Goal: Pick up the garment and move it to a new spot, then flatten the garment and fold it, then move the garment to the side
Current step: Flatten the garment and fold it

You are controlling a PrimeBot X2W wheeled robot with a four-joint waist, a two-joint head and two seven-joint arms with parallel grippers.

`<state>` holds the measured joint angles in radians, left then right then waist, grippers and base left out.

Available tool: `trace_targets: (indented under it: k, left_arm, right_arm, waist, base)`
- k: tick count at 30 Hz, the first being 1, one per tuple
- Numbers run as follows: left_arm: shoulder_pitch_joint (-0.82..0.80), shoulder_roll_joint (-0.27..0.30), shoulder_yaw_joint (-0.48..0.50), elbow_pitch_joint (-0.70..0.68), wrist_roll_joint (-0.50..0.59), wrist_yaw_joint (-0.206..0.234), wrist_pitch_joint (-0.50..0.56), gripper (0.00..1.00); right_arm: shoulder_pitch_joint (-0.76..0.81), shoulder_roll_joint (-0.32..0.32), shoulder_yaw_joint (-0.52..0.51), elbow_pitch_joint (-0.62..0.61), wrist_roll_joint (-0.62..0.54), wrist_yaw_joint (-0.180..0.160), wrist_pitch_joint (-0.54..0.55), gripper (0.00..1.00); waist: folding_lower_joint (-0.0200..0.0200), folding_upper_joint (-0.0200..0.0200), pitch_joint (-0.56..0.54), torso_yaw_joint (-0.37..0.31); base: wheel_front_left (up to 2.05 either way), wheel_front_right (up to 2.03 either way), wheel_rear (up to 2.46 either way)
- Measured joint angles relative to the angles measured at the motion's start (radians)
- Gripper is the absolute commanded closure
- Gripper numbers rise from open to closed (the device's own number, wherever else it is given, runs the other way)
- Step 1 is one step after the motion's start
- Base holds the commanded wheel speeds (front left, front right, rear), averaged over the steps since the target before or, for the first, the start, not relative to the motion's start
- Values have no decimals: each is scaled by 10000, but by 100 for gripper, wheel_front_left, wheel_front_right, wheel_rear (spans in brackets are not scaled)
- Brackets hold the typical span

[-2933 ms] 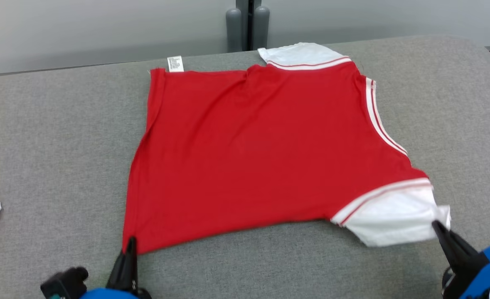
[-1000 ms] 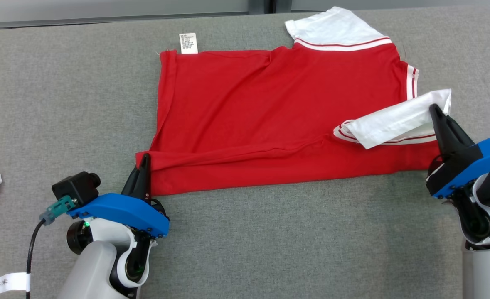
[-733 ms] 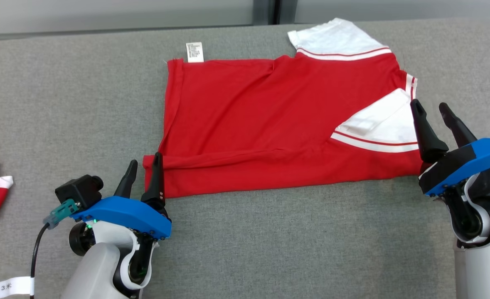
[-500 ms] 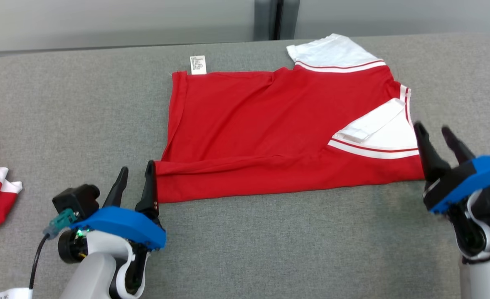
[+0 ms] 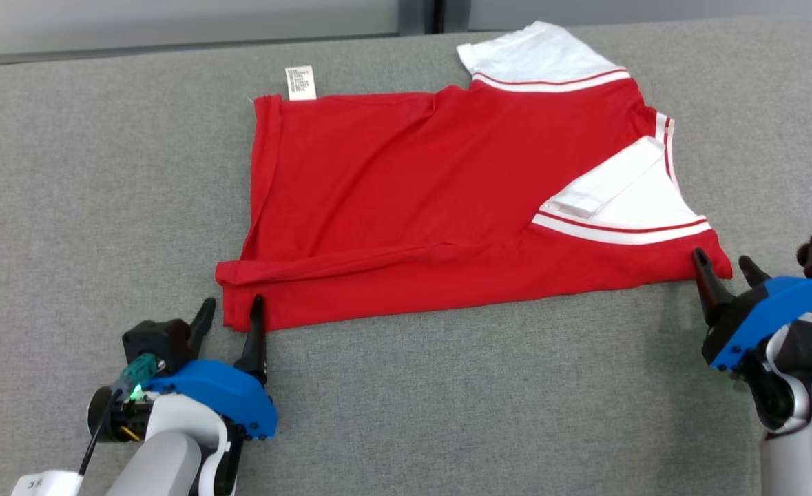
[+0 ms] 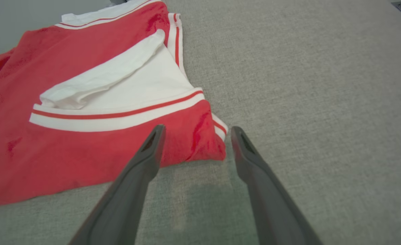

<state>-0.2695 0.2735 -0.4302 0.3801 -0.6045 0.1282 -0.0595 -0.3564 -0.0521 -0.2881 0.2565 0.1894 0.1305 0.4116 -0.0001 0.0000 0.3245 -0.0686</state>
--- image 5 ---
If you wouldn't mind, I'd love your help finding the red shirt with striped collar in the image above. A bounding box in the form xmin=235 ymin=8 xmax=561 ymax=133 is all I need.
xmin=214 ymin=21 xmax=733 ymax=333

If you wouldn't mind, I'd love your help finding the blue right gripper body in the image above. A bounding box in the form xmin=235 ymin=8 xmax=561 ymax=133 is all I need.
xmin=702 ymin=276 xmax=812 ymax=373

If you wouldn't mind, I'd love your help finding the grey metal partition frame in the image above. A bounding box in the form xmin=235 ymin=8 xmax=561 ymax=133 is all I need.
xmin=399 ymin=0 xmax=470 ymax=35

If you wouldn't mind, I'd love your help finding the white paper label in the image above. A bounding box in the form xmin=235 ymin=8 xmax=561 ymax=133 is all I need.
xmin=12 ymin=471 xmax=84 ymax=496

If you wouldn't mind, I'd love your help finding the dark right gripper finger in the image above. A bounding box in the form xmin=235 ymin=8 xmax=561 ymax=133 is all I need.
xmin=739 ymin=256 xmax=771 ymax=289
xmin=693 ymin=248 xmax=736 ymax=324

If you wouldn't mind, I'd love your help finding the teal left camera connector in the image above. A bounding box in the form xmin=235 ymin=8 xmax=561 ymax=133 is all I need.
xmin=118 ymin=353 xmax=158 ymax=402

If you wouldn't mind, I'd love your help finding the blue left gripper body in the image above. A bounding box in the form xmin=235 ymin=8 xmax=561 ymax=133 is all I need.
xmin=145 ymin=360 xmax=278 ymax=442

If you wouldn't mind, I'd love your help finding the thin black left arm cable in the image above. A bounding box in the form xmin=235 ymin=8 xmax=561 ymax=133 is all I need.
xmin=79 ymin=389 xmax=121 ymax=476

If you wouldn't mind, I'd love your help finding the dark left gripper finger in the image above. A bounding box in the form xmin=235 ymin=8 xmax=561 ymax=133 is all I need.
xmin=235 ymin=295 xmax=269 ymax=386
xmin=187 ymin=298 xmax=217 ymax=352

